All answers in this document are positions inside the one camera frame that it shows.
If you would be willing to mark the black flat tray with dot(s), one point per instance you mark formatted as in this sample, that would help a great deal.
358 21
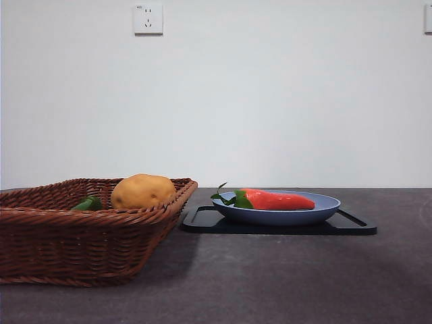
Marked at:
202 227

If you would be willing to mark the orange carrot with green leaves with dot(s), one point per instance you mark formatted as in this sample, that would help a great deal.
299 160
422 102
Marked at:
280 200

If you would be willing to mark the white wall socket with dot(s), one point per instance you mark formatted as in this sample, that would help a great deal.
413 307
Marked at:
148 19

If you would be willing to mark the blue round plate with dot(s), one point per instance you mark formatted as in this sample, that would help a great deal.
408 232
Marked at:
276 216

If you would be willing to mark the green pepper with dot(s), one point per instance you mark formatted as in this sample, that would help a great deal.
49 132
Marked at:
88 204

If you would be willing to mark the yellow-brown potato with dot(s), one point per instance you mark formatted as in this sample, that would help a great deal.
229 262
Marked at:
143 190

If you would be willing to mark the white wall plate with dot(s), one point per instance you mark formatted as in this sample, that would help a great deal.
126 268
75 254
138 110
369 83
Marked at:
428 19

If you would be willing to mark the brown wicker basket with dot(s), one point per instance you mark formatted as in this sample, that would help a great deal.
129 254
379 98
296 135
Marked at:
84 246

